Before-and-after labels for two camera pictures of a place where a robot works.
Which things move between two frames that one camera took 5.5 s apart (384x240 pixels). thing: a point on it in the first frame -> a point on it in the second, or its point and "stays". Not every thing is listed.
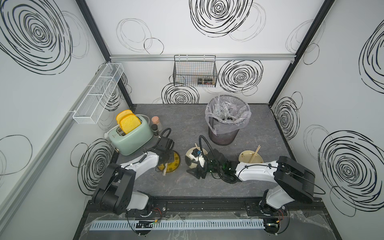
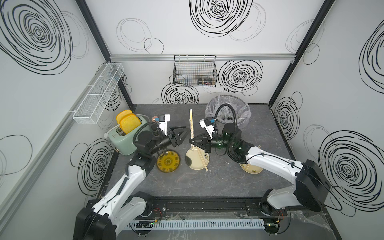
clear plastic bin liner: x=226 y=113 stays
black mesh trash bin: x=226 y=114 stays
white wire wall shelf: x=89 y=109 stays
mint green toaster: x=125 y=144 stays
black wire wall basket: x=197 y=71 stays
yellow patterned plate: x=172 y=166 stays
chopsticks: x=164 y=173 -> x=191 y=126
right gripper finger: x=194 y=172 -> x=200 y=142
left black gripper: x=170 y=152 -> x=175 y=141
